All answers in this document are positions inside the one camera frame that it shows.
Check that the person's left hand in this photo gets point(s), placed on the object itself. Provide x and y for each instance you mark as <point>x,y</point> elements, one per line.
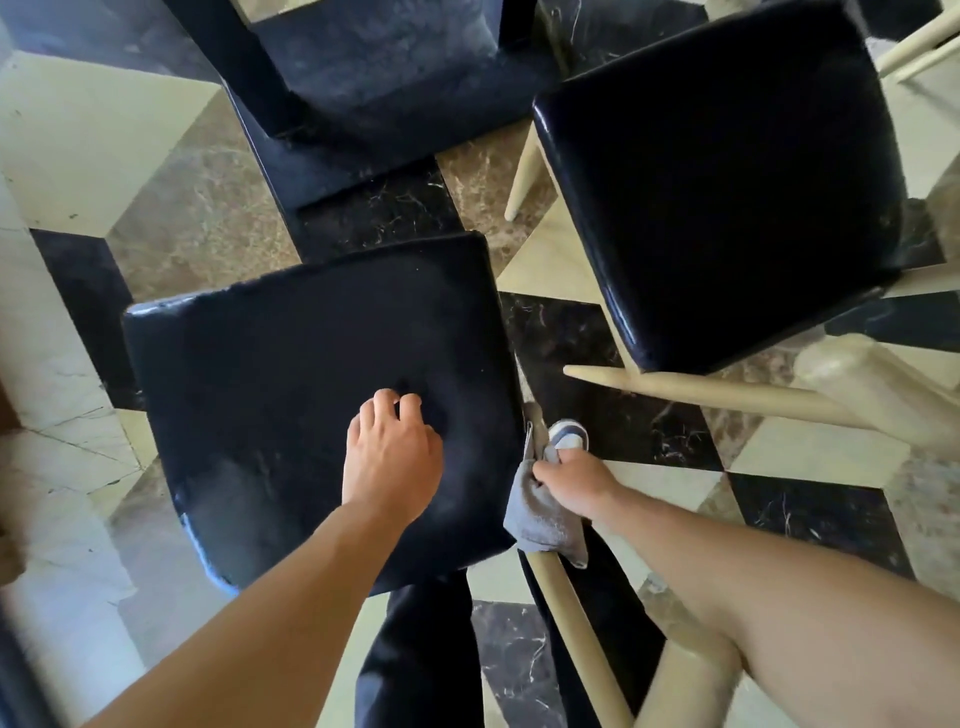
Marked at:
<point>390,465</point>

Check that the person's black trousers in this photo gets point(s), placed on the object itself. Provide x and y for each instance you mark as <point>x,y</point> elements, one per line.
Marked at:
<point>420,660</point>

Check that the person's right forearm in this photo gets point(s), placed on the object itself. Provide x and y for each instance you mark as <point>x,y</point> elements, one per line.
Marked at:
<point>787,600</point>

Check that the person's left forearm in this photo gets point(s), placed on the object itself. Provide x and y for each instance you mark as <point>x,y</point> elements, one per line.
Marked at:
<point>285,622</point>

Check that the person's left fingers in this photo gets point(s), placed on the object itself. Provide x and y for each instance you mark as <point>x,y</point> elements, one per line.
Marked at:
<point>386,412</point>

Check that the black table pedestal base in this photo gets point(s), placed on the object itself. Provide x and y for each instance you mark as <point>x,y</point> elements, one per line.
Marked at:
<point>375,82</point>

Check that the person's right hand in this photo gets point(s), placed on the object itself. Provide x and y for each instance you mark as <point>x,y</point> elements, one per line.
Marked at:
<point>581,484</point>

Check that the person's white shoe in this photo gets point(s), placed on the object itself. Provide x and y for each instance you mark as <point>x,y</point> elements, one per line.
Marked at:
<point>570,433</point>

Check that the grey cleaning cloth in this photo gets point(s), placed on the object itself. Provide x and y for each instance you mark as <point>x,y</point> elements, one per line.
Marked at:
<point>540,517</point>

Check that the person's right fingers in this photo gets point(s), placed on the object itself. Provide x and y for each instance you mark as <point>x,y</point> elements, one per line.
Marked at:
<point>547,474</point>

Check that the black seat cream wooden chair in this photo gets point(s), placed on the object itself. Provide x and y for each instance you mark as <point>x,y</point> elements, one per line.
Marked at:
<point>285,360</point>
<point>720,187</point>

